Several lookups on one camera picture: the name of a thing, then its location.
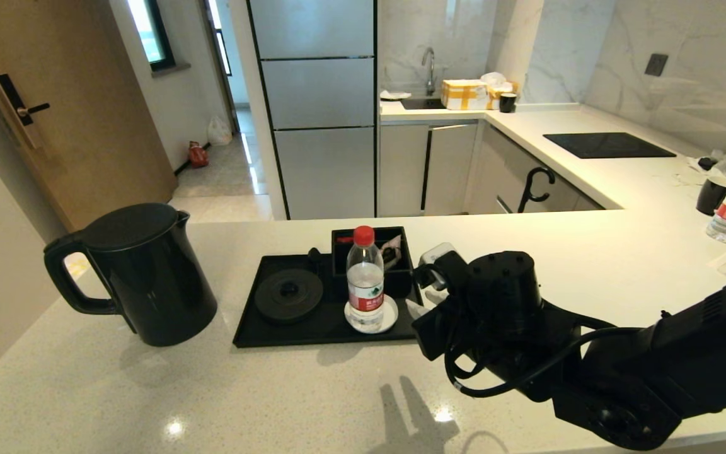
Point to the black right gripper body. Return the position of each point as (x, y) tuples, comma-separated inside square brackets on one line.
[(501, 296)]

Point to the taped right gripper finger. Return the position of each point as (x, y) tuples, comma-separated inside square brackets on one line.
[(416, 308), (437, 296)]

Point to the black electric kettle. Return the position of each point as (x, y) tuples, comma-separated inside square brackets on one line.
[(155, 284)]

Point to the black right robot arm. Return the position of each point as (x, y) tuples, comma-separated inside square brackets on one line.
[(684, 353)]

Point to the black compartment box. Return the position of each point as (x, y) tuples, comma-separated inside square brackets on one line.
[(399, 282)]

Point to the white tea bag packet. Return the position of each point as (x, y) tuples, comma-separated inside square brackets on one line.
[(391, 248)]

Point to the dark rounded black object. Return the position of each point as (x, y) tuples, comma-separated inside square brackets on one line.
[(314, 258)]

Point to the round black kettle base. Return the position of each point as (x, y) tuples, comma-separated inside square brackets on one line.
[(287, 297)]

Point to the small black cup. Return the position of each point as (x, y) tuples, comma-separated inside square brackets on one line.
[(508, 103)]

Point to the white round coaster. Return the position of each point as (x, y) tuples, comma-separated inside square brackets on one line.
[(391, 313)]

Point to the black rectangular serving tray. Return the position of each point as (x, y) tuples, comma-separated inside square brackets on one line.
[(325, 333)]

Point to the grey drawer cabinet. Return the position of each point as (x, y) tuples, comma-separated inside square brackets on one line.
[(508, 169)]

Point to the grey sink base cabinet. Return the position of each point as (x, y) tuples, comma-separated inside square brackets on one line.
[(404, 169)]

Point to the black induction cooktop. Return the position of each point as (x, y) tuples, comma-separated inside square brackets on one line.
[(609, 145)]

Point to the dark kitchen sink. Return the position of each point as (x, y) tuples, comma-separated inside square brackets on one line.
[(423, 103)]

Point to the cardboard box yellow tape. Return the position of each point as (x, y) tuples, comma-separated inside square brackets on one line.
[(464, 94)]

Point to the white cloth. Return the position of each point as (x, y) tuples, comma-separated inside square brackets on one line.
[(394, 94)]

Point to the crumpled white plastic bag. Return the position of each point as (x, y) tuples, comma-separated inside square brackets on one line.
[(495, 78)]

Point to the chrome sink faucet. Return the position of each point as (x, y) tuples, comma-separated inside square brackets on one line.
[(429, 68)]

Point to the black mug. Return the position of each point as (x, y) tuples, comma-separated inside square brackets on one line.
[(711, 196)]

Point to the silver refrigerator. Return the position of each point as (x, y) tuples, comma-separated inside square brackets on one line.
[(322, 94)]

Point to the crumpled white tissue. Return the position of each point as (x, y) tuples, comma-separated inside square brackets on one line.
[(725, 163)]

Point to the white plastic floor bag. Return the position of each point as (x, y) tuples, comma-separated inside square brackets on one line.
[(218, 131)]

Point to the red floor bag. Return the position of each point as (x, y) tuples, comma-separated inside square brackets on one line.
[(198, 155)]

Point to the narrow dark-framed window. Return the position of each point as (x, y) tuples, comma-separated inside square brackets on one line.
[(219, 38)]

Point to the yellow white plastic bag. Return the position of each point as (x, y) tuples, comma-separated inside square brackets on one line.
[(76, 265)]

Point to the brown wooden door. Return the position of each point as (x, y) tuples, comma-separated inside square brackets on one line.
[(86, 126)]

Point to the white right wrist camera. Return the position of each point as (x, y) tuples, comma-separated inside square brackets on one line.
[(435, 255)]

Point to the dark wall socket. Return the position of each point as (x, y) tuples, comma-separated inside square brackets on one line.
[(656, 65)]

